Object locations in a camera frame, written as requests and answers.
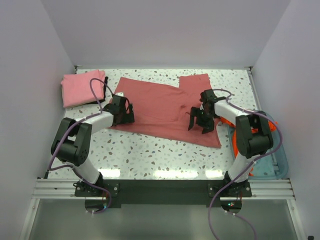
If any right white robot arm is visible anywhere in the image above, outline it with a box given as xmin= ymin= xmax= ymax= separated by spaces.
xmin=188 ymin=89 xmax=274 ymax=197

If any clear teal plastic bin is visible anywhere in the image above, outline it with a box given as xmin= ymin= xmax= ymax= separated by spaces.
xmin=226 ymin=108 xmax=291 ymax=180

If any purple cable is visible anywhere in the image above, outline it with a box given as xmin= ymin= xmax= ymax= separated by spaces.
xmin=47 ymin=77 xmax=116 ymax=215
xmin=208 ymin=88 xmax=285 ymax=240

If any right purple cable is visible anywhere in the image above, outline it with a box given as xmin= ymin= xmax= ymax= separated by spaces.
xmin=208 ymin=88 xmax=285 ymax=240

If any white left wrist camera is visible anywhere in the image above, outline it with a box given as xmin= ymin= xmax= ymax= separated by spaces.
xmin=115 ymin=92 xmax=125 ymax=97

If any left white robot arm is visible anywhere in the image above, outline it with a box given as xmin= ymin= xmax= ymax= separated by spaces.
xmin=48 ymin=95 xmax=135 ymax=196

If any folded black t shirt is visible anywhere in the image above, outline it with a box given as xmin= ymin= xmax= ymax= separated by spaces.
xmin=86 ymin=76 xmax=109 ymax=105

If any folded pink t shirt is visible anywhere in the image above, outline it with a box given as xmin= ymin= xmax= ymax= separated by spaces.
xmin=61 ymin=69 xmax=106 ymax=108

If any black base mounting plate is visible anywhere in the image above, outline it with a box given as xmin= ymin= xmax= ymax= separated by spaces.
xmin=73 ymin=179 xmax=253 ymax=211

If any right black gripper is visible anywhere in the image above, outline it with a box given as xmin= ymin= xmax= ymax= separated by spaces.
xmin=188 ymin=106 xmax=216 ymax=135

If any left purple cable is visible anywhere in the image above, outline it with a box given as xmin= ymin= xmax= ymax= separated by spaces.
xmin=47 ymin=77 xmax=116 ymax=215

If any dusty red t shirt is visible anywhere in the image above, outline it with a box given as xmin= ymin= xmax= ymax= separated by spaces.
xmin=114 ymin=73 xmax=221 ymax=148

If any aluminium frame rail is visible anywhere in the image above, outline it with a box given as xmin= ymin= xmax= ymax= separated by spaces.
xmin=31 ymin=178 xmax=295 ymax=200

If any orange t shirt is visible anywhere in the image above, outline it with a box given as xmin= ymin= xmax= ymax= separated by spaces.
xmin=220 ymin=117 xmax=277 ymax=177

